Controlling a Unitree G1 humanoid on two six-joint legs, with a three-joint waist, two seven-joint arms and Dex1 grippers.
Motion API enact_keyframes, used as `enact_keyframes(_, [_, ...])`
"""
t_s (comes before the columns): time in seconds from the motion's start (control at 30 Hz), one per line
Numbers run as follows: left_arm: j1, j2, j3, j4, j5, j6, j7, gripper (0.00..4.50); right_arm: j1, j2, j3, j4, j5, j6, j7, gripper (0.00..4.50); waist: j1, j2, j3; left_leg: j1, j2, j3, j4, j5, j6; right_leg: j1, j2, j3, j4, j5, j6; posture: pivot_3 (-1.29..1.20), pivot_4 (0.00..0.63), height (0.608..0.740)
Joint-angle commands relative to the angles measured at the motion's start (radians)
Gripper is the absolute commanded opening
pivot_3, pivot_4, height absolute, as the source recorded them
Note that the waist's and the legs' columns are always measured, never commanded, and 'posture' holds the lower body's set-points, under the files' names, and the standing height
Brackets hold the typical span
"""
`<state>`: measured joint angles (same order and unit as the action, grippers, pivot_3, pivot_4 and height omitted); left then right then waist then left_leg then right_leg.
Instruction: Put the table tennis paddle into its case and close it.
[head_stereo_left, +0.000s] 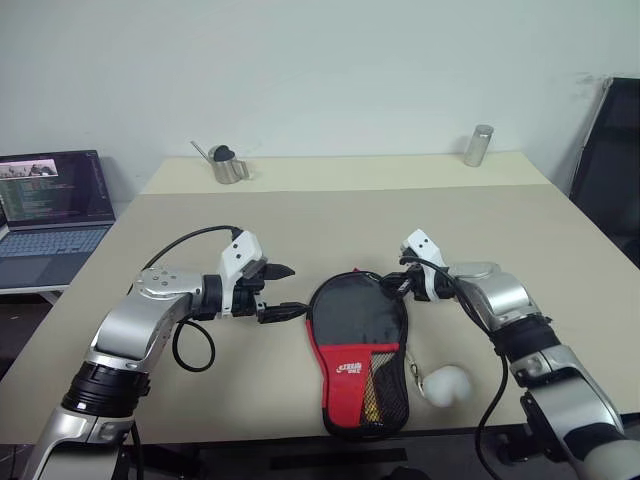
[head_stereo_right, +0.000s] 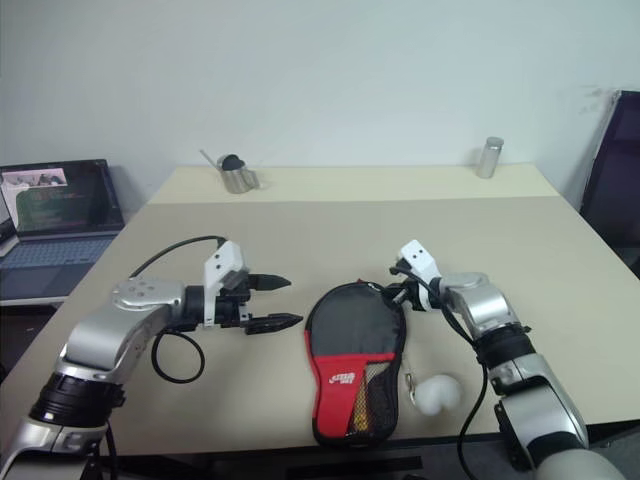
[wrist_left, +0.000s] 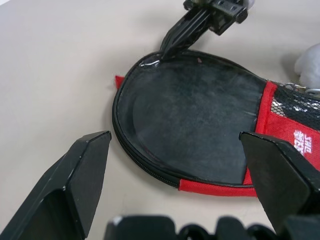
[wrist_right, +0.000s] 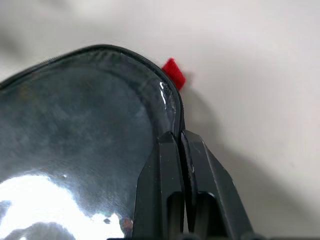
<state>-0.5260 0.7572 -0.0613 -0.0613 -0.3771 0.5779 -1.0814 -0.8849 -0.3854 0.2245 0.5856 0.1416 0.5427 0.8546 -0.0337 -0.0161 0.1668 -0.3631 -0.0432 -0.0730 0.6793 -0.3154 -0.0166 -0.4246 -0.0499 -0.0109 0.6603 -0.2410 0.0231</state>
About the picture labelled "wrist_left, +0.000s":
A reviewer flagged white plush keychain toy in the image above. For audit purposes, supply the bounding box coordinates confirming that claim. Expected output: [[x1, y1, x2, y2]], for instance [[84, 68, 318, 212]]
[[286, 42, 320, 96]]

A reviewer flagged red black paddle case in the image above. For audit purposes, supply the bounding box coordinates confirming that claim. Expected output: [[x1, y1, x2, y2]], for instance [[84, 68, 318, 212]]
[[111, 49, 320, 199]]

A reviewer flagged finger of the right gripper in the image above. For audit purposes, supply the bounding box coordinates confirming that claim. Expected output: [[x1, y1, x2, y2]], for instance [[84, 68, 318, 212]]
[[167, 15, 214, 58], [159, 11, 201, 61]]

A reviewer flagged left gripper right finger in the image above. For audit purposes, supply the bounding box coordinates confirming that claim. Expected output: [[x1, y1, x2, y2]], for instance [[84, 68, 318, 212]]
[[238, 131, 320, 237]]

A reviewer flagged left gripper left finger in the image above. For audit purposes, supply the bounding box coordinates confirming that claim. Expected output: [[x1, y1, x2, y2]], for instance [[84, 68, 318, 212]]
[[0, 130, 111, 240]]

